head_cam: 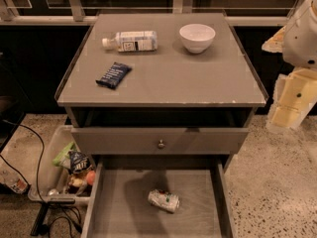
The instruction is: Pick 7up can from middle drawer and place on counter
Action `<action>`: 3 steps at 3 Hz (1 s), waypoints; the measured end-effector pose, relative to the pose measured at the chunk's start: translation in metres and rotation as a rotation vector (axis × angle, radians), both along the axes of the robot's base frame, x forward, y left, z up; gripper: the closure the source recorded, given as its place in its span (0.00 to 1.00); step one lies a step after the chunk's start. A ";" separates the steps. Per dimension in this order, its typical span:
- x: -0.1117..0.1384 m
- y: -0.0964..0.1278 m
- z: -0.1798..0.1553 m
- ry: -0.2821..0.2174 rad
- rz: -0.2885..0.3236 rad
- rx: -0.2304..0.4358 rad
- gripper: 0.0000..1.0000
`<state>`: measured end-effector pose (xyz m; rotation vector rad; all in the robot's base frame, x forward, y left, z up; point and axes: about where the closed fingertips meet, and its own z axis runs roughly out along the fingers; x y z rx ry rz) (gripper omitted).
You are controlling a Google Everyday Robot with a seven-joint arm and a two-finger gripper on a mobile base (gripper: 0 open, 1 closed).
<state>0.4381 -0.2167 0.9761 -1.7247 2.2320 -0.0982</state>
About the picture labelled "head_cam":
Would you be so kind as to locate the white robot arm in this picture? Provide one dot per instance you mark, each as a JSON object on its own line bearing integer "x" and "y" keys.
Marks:
{"x": 300, "y": 40}

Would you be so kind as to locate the red apple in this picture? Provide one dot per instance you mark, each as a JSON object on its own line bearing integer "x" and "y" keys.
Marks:
{"x": 90, "y": 178}

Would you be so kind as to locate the grey upper drawer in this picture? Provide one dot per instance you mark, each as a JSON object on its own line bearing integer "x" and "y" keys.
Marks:
{"x": 144, "y": 141}

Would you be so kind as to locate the green snack bag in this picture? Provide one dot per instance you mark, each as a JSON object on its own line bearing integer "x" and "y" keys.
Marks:
{"x": 63, "y": 159}

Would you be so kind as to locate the round metal drawer knob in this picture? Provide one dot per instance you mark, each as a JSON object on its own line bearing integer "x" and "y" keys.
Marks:
{"x": 161, "y": 144}

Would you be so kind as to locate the white ceramic bowl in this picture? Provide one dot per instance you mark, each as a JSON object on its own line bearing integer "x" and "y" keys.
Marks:
{"x": 197, "y": 38}

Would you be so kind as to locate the grey drawer cabinet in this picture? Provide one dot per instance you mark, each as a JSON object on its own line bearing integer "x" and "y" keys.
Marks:
{"x": 168, "y": 88}

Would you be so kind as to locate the dark blue snack packet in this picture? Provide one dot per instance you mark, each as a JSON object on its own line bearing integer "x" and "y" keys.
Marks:
{"x": 114, "y": 75}

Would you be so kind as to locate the grey open middle drawer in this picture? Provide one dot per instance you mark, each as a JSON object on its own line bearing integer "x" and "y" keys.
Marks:
{"x": 119, "y": 207}

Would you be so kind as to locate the clear plastic water bottle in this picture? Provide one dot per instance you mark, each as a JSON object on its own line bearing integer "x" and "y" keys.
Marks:
{"x": 138, "y": 41}

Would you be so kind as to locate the clear plastic storage bin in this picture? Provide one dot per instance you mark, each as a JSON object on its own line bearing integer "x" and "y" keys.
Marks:
{"x": 51, "y": 182}

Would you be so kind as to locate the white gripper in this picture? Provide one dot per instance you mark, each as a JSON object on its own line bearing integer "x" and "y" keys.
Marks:
{"x": 301, "y": 44}

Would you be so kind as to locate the crushed 7up can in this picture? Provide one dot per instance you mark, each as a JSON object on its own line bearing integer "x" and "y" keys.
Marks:
{"x": 164, "y": 200}

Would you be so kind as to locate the dark blue chip bag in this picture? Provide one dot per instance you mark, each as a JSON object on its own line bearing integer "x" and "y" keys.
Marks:
{"x": 78, "y": 162}

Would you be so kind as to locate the plastic bottle on floor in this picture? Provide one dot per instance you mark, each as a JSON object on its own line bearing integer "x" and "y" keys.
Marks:
{"x": 14, "y": 182}

